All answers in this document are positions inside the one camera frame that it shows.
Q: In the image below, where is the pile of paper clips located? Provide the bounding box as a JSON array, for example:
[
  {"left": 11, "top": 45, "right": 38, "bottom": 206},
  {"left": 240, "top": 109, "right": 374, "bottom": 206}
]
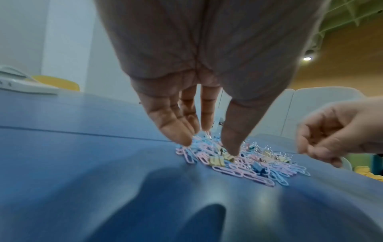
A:
[{"left": 174, "top": 136, "right": 310, "bottom": 187}]

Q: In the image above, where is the white power strip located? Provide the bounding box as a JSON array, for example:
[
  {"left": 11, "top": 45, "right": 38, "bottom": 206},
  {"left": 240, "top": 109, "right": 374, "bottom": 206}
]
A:
[
  {"left": 0, "top": 71, "right": 59, "bottom": 95},
  {"left": 0, "top": 65, "right": 30, "bottom": 79}
]

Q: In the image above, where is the clear two-compartment plastic box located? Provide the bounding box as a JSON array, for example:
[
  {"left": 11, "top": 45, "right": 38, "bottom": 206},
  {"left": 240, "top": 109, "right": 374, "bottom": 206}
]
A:
[{"left": 213, "top": 88, "right": 229, "bottom": 133}]

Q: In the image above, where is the large yellow chair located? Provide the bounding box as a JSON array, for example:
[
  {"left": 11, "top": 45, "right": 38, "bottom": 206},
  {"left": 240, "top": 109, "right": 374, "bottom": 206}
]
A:
[{"left": 31, "top": 75, "right": 81, "bottom": 92}]

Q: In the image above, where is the person's left hand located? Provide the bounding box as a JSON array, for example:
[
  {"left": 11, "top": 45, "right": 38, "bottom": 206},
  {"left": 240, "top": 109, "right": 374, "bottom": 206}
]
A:
[{"left": 94, "top": 0, "right": 327, "bottom": 157}]

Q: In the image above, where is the person's right hand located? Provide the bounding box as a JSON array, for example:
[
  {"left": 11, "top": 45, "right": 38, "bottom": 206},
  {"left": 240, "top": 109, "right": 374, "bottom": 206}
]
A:
[{"left": 296, "top": 96, "right": 383, "bottom": 168}]

